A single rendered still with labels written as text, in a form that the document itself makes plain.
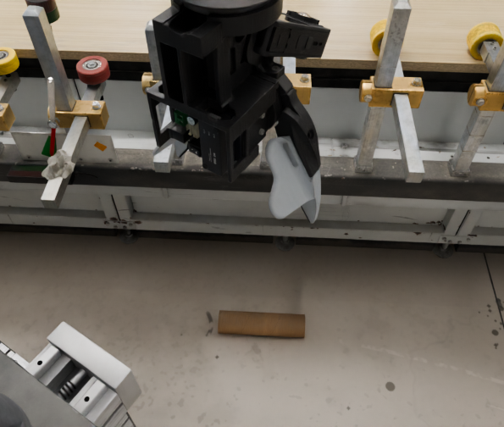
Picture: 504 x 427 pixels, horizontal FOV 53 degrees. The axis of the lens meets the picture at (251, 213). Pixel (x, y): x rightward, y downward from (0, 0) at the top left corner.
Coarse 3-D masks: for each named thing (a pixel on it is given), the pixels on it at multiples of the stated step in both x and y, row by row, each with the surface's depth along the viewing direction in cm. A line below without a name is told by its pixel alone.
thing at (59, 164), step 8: (56, 152) 114; (64, 152) 115; (48, 160) 113; (56, 160) 114; (64, 160) 112; (48, 168) 110; (56, 168) 111; (64, 168) 111; (72, 168) 112; (48, 176) 110; (64, 176) 110
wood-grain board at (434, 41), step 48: (0, 0) 150; (96, 0) 150; (144, 0) 150; (288, 0) 150; (336, 0) 150; (384, 0) 150; (432, 0) 150; (480, 0) 150; (96, 48) 135; (144, 48) 135; (336, 48) 135; (432, 48) 135
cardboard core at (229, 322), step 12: (228, 312) 178; (240, 312) 178; (252, 312) 178; (228, 324) 175; (240, 324) 175; (252, 324) 175; (264, 324) 174; (276, 324) 174; (288, 324) 174; (300, 324) 174; (288, 336) 176; (300, 336) 176
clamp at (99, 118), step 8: (80, 104) 125; (88, 104) 125; (104, 104) 125; (48, 112) 124; (56, 112) 123; (64, 112) 123; (72, 112) 123; (80, 112) 123; (88, 112) 123; (96, 112) 123; (104, 112) 126; (64, 120) 125; (72, 120) 125; (88, 120) 125; (96, 120) 124; (104, 120) 126; (96, 128) 126; (104, 128) 126
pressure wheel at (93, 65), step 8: (96, 56) 131; (80, 64) 129; (88, 64) 129; (96, 64) 130; (104, 64) 129; (80, 72) 127; (88, 72) 127; (96, 72) 127; (104, 72) 129; (80, 80) 130; (88, 80) 128; (96, 80) 129; (104, 80) 130
